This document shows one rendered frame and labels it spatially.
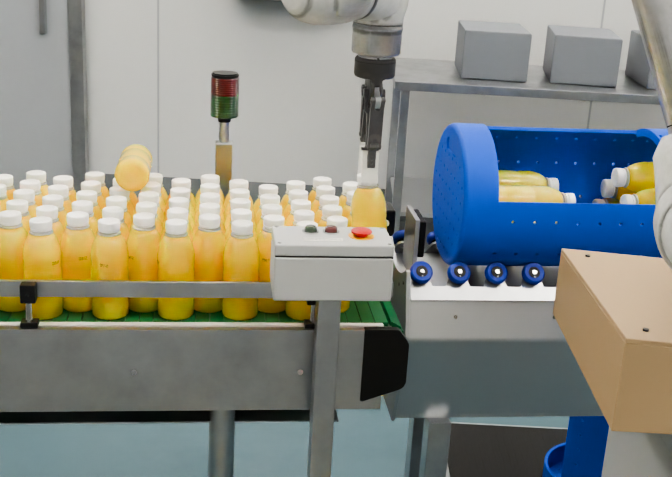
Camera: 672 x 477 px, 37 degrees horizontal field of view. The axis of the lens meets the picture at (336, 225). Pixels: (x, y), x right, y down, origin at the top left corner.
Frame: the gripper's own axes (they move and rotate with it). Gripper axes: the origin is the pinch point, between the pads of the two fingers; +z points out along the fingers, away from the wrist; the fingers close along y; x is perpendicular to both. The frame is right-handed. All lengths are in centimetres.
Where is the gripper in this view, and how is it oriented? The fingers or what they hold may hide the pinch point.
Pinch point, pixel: (368, 164)
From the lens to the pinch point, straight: 185.7
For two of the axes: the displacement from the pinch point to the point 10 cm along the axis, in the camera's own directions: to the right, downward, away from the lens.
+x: -9.9, -0.2, -1.3
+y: -1.1, -3.2, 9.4
